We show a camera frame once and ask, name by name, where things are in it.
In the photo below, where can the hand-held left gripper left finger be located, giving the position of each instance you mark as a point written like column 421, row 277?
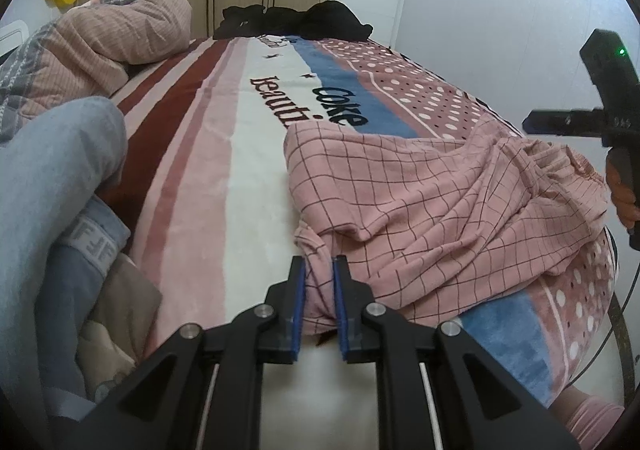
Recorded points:
column 298, row 310

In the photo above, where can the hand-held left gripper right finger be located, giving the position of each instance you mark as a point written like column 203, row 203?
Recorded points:
column 341, row 310

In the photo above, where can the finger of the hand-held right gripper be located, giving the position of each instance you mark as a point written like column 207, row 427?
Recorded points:
column 560, row 122

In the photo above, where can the pink checked pants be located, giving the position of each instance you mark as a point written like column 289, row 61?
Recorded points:
column 425, row 210

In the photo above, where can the person's right hand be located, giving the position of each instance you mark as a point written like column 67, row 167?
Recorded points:
column 625, row 205

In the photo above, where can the striped dotted printed blanket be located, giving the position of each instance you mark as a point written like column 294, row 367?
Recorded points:
column 250, row 155

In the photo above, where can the beige cloth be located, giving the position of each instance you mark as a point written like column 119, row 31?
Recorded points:
column 125, row 300

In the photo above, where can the blue garment with patterned band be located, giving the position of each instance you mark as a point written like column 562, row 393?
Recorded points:
column 75, row 290

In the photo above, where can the black clothes pile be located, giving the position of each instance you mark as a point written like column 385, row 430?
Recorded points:
column 335, row 22
column 250, row 20

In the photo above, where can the pink ribbed cloth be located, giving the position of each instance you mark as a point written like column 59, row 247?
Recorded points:
column 590, row 422

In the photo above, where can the light blue grey clothes pile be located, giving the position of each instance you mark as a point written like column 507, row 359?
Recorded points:
column 45, row 180

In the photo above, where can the pink striped quilt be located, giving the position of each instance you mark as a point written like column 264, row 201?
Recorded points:
column 100, row 40

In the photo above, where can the white bed headboard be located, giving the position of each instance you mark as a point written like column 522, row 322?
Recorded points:
column 12, row 36

